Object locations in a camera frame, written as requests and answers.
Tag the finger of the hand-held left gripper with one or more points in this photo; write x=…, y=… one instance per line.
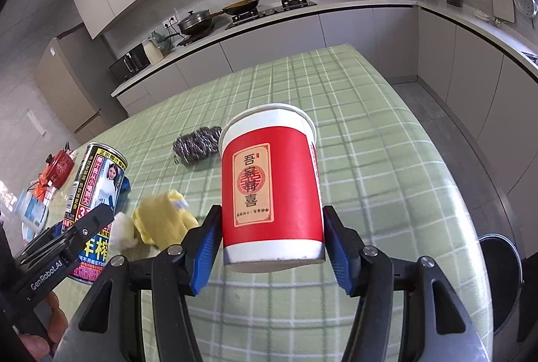
x=98, y=215
x=125, y=183

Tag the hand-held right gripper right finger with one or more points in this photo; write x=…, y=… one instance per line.
x=338, y=252

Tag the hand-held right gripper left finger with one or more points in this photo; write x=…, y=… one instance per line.
x=206, y=248

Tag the printed tall drink can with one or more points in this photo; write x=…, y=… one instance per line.
x=98, y=185

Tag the red paper cup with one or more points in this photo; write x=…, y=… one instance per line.
x=273, y=185

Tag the black plastic bucket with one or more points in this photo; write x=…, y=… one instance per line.
x=502, y=282

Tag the person's left hand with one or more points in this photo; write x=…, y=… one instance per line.
x=59, y=320

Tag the yellow plastic bag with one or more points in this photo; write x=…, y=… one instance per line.
x=164, y=219

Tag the red cooking pot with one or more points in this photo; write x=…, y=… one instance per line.
x=59, y=168

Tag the small white appliance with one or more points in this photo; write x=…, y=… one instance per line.
x=33, y=215

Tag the steel wool scrubber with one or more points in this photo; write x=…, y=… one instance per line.
x=197, y=145

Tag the green checked tablecloth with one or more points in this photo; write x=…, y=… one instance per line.
x=378, y=160

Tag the beige refrigerator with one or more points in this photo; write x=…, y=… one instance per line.
x=71, y=88

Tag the black microwave oven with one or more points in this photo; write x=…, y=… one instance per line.
x=130, y=63

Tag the cream electric kettle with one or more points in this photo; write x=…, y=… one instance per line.
x=153, y=51

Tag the grey wok with lid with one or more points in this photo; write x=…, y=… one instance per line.
x=195, y=22

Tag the black frying pan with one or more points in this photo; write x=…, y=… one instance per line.
x=240, y=4

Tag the grey kitchen counter cabinets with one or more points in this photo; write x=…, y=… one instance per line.
x=454, y=59

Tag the black gas stove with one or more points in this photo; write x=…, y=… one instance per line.
x=273, y=12

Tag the steel kitchen sink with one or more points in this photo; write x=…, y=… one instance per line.
x=530, y=58

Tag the round steel strainer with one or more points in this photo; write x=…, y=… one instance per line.
x=527, y=5

